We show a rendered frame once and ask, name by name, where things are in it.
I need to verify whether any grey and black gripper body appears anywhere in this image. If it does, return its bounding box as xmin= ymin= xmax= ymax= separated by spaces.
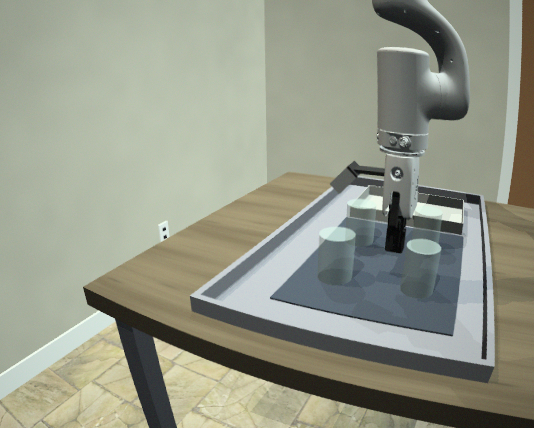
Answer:
xmin=380 ymin=146 xmax=425 ymax=220

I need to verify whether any clear glass jar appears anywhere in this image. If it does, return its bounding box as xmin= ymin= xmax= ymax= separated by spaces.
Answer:
xmin=412 ymin=206 xmax=443 ymax=243
xmin=346 ymin=199 xmax=376 ymax=247
xmin=400 ymin=239 xmax=441 ymax=299
xmin=317 ymin=227 xmax=356 ymax=285

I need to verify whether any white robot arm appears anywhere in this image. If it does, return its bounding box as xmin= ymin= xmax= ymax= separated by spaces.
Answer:
xmin=330 ymin=0 xmax=470 ymax=194

